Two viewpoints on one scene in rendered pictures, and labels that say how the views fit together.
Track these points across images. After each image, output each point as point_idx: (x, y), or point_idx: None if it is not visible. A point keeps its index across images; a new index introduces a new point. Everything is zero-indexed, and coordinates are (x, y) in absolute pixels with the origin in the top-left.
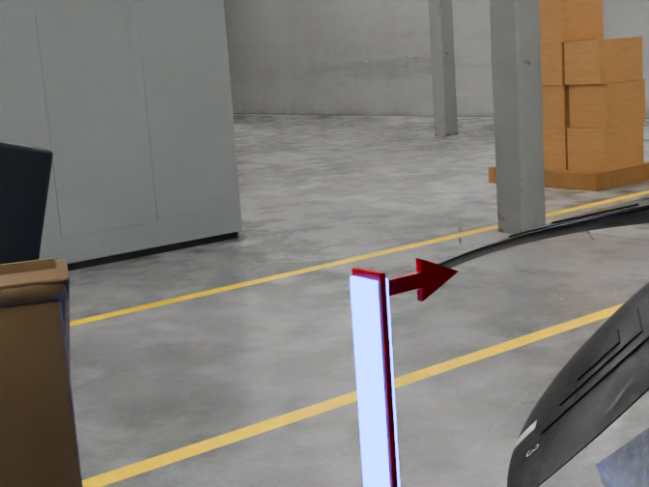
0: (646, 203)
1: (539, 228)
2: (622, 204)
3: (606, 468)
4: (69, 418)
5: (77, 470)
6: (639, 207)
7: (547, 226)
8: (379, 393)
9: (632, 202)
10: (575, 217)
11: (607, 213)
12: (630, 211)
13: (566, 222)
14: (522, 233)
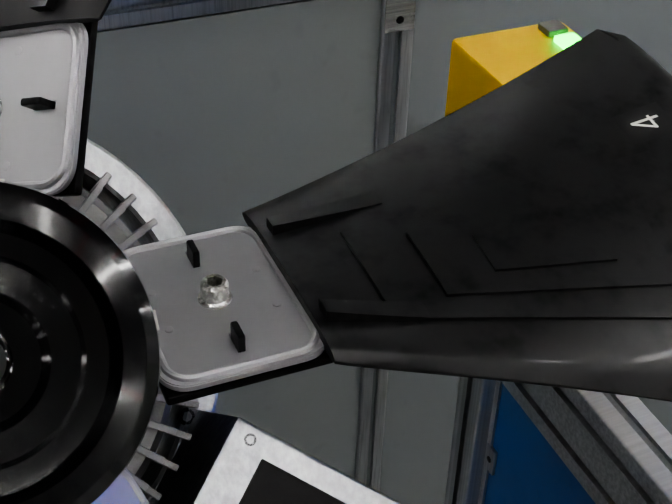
0: (454, 241)
1: (650, 229)
2: (470, 283)
3: None
4: None
5: None
6: (486, 216)
7: (643, 216)
8: None
9: (452, 281)
10: (593, 222)
11: (544, 212)
12: (619, 40)
13: (624, 188)
14: (669, 259)
